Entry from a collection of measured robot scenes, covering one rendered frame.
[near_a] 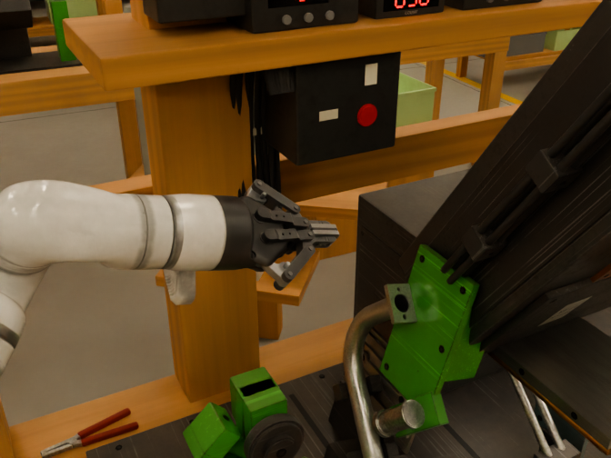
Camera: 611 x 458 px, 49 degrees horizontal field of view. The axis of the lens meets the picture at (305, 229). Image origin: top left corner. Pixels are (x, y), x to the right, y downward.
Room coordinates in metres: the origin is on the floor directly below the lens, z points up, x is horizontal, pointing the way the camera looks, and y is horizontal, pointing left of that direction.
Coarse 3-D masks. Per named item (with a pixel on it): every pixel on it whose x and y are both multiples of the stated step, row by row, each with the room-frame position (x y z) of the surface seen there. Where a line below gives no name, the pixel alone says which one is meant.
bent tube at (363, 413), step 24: (408, 288) 0.78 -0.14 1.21; (360, 312) 0.81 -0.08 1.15; (384, 312) 0.77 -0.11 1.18; (408, 312) 0.76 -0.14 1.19; (360, 336) 0.80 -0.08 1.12; (360, 360) 0.79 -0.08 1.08; (360, 384) 0.76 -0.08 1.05; (360, 408) 0.74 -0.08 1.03; (360, 432) 0.72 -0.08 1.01; (384, 456) 0.69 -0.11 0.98
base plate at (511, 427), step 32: (608, 320) 1.13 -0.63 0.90; (288, 384) 0.94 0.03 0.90; (320, 384) 0.94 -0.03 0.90; (480, 384) 0.94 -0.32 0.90; (512, 384) 0.94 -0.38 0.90; (192, 416) 0.86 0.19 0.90; (320, 416) 0.86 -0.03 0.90; (448, 416) 0.86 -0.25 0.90; (480, 416) 0.86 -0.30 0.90; (512, 416) 0.86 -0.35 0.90; (96, 448) 0.78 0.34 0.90; (128, 448) 0.78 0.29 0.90; (160, 448) 0.78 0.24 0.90; (320, 448) 0.78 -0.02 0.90; (416, 448) 0.78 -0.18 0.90; (448, 448) 0.78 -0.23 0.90; (480, 448) 0.78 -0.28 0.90; (512, 448) 0.78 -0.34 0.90
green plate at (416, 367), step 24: (432, 264) 0.77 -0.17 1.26; (432, 288) 0.75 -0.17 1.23; (456, 288) 0.72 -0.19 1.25; (432, 312) 0.74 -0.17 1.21; (456, 312) 0.70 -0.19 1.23; (408, 336) 0.75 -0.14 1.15; (432, 336) 0.72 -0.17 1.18; (456, 336) 0.69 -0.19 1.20; (384, 360) 0.77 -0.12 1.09; (408, 360) 0.74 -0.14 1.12; (432, 360) 0.70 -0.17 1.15; (456, 360) 0.71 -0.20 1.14; (480, 360) 0.73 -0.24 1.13; (408, 384) 0.72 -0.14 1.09; (432, 384) 0.69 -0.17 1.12
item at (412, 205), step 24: (384, 192) 1.04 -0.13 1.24; (408, 192) 1.04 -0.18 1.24; (432, 192) 1.04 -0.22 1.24; (360, 216) 1.02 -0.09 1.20; (384, 216) 0.96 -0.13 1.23; (408, 216) 0.95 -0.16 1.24; (432, 216) 0.95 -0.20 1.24; (360, 240) 1.01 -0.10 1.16; (384, 240) 0.95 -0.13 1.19; (408, 240) 0.90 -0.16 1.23; (360, 264) 1.01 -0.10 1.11; (384, 264) 0.94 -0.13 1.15; (360, 288) 1.01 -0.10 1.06; (384, 288) 0.94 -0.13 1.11; (384, 336) 0.93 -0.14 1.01; (456, 384) 0.92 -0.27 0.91
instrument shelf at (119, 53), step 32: (544, 0) 1.12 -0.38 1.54; (576, 0) 1.12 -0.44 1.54; (64, 32) 0.98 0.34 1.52; (96, 32) 0.89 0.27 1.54; (128, 32) 0.89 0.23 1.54; (160, 32) 0.89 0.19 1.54; (192, 32) 0.89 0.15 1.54; (224, 32) 0.89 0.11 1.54; (288, 32) 0.89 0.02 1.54; (320, 32) 0.89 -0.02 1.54; (352, 32) 0.91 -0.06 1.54; (384, 32) 0.93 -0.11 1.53; (416, 32) 0.96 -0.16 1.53; (448, 32) 0.98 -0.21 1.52; (480, 32) 1.01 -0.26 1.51; (512, 32) 1.04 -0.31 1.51; (96, 64) 0.78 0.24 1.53; (128, 64) 0.77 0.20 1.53; (160, 64) 0.79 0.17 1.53; (192, 64) 0.81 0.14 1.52; (224, 64) 0.83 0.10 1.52; (256, 64) 0.85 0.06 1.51; (288, 64) 0.87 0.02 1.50
